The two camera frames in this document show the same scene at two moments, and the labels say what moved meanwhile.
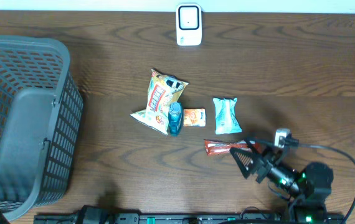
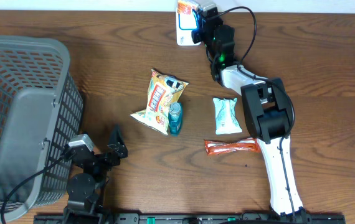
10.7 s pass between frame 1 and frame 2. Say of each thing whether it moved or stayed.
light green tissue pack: stayed
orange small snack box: moved
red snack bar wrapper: stayed
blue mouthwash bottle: stayed
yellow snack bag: stayed
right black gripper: moved
